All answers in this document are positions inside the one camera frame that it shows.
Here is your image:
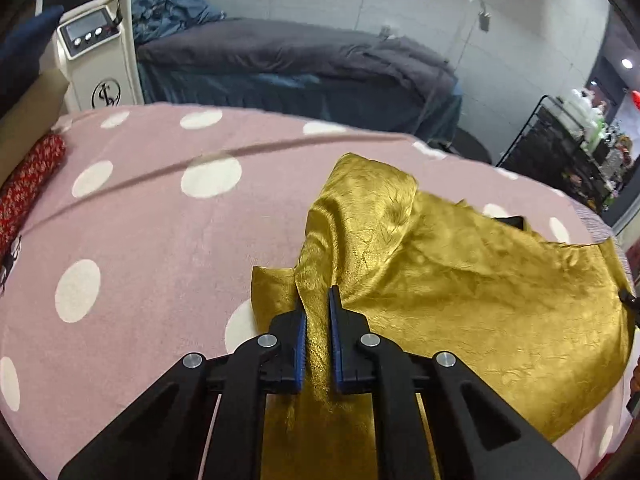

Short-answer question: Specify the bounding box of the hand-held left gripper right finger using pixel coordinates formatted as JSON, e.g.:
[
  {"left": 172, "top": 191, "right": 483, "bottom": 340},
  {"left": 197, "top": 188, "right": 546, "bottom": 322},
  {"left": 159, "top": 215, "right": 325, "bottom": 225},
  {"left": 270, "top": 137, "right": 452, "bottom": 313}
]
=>
[{"left": 327, "top": 285, "right": 579, "bottom": 480}]

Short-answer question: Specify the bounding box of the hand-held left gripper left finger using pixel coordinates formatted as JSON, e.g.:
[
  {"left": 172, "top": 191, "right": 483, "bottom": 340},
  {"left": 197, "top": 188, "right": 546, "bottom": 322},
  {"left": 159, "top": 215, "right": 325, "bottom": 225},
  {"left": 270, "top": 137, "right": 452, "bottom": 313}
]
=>
[{"left": 57, "top": 296, "right": 308, "bottom": 480}]

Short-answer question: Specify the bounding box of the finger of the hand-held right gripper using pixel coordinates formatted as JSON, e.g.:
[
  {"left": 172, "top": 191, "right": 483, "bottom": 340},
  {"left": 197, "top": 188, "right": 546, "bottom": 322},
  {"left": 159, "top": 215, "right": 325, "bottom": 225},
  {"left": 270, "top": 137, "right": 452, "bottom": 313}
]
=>
[{"left": 619, "top": 289, "right": 640, "bottom": 328}]

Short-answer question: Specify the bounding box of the gold satin jacket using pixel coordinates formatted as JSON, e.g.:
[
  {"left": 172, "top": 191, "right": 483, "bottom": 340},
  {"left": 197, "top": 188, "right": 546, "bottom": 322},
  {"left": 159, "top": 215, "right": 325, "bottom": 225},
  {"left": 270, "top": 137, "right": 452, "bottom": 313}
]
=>
[{"left": 251, "top": 152, "right": 639, "bottom": 480}]

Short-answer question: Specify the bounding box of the grey striped quilt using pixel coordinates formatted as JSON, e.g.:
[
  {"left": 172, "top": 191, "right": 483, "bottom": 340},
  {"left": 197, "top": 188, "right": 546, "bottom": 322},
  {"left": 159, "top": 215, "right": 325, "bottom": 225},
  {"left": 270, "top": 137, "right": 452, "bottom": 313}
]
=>
[{"left": 570, "top": 197, "right": 627, "bottom": 243}]

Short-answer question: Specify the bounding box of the black metal rack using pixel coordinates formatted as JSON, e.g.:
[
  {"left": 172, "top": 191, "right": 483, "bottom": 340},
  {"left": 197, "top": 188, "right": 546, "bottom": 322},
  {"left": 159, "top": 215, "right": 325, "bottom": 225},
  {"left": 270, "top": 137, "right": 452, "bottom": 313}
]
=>
[{"left": 495, "top": 95, "right": 628, "bottom": 213}]

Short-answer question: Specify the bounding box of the row of bottles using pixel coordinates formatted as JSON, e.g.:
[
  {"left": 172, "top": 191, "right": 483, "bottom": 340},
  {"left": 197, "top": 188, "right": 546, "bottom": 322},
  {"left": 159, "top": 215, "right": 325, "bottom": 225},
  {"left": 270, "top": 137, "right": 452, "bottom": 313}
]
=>
[{"left": 569, "top": 87, "right": 637, "bottom": 166}]

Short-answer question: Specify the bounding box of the pink polka dot blanket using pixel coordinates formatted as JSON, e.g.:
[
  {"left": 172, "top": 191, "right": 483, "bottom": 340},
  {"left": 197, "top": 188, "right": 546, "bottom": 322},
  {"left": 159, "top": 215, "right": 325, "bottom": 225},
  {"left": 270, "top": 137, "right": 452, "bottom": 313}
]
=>
[{"left": 0, "top": 102, "right": 632, "bottom": 480}]

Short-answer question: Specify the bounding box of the teal bed sheet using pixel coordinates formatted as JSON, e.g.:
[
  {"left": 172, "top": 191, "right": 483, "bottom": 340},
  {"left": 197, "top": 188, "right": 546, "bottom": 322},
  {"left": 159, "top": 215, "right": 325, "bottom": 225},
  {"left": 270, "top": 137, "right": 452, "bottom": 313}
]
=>
[{"left": 137, "top": 62, "right": 464, "bottom": 147}]

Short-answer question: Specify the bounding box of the dark grey covered bed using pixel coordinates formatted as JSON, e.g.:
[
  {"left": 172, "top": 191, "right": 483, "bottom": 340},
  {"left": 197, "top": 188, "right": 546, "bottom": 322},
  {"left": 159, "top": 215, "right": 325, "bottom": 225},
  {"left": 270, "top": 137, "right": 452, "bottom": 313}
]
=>
[{"left": 136, "top": 17, "right": 459, "bottom": 111}]

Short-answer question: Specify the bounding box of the red floral cloth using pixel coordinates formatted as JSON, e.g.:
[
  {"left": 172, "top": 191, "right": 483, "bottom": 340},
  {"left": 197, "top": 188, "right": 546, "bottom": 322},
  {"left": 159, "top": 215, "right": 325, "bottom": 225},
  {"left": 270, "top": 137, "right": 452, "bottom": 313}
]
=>
[{"left": 0, "top": 132, "right": 67, "bottom": 257}]

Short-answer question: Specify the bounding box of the metal pole stand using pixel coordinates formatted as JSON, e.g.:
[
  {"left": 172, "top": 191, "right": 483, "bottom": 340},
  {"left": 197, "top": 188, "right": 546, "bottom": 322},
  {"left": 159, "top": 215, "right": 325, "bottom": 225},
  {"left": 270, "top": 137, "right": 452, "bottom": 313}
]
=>
[{"left": 447, "top": 0, "right": 492, "bottom": 70}]

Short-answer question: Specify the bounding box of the white machine with screen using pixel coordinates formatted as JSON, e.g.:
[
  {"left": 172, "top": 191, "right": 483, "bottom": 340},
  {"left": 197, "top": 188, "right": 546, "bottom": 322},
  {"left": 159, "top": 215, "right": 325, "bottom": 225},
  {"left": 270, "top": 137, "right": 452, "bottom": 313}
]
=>
[{"left": 35, "top": 0, "right": 146, "bottom": 112}]

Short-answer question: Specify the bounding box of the tan cushion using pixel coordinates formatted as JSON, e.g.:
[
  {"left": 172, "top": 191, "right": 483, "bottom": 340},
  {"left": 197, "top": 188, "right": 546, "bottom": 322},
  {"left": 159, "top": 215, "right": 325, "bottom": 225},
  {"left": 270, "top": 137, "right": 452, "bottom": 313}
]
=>
[{"left": 0, "top": 69, "right": 69, "bottom": 183}]

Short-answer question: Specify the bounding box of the crumpled blue cloth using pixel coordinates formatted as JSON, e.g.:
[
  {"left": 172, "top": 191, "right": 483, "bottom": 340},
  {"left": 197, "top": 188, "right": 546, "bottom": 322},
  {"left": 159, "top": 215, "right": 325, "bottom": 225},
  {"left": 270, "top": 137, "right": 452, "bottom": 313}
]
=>
[{"left": 131, "top": 0, "right": 227, "bottom": 46}]

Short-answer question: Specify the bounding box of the navy blue pillow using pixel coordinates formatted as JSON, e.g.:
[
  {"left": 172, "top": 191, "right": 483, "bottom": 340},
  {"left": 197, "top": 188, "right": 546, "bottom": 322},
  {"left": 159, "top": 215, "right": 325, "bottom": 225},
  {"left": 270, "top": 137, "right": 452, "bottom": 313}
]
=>
[{"left": 0, "top": 6, "right": 66, "bottom": 108}]

